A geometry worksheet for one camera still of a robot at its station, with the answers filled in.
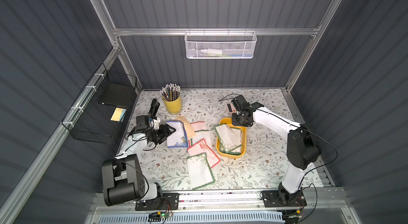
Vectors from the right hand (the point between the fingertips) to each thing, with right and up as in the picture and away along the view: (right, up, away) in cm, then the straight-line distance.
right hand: (235, 122), depth 91 cm
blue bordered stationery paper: (-33, -9, -1) cm, 35 cm away
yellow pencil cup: (-38, +8, +8) cm, 39 cm away
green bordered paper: (-3, -10, 0) cm, 10 cm away
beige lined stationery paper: (-27, -6, +6) cm, 29 cm away
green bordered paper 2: (-20, -25, -9) cm, 33 cm away
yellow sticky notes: (-59, +6, -16) cm, 62 cm away
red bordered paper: (-20, -15, 0) cm, 25 cm away
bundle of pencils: (-40, +18, +6) cm, 44 cm away
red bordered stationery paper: (-22, -3, +8) cm, 24 cm away
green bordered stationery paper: (-21, -9, +5) cm, 23 cm away
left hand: (-36, -5, -4) cm, 37 cm away
